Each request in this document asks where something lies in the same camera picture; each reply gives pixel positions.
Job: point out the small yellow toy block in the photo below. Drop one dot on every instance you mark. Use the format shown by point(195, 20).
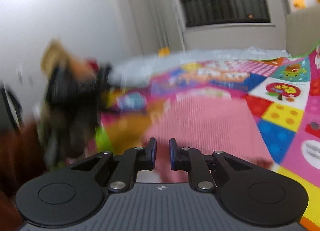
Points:
point(162, 52)

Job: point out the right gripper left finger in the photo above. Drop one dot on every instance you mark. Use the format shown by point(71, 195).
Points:
point(129, 164)

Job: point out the colourful cartoon play mat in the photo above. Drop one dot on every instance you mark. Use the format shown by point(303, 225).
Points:
point(263, 111)

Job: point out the white vertical curtain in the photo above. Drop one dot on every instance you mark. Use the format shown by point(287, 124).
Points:
point(169, 23)

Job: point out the pink knit sweater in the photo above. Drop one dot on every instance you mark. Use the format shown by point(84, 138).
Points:
point(207, 124)

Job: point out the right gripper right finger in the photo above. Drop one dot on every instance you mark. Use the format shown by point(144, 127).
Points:
point(191, 161)

